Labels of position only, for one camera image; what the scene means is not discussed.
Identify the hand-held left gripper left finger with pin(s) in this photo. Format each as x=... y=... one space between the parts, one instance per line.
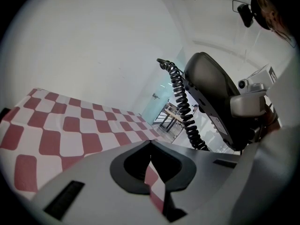
x=98 y=196

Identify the person's right hand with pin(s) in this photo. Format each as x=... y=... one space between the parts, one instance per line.
x=273 y=118

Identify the person's head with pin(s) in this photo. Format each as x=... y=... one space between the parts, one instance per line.
x=272 y=10

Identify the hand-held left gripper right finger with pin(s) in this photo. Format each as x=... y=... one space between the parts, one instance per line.
x=201 y=184

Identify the frosted glass door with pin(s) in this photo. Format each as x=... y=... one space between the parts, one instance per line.
x=161 y=90

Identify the black head-worn camera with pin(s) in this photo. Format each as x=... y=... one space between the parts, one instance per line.
x=246 y=14

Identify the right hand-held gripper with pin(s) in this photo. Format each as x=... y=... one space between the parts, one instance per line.
x=260 y=77

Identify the red and white checkered tablecloth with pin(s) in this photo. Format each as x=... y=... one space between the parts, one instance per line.
x=70 y=130

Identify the wooden table with black legs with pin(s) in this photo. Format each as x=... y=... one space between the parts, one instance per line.
x=171 y=118

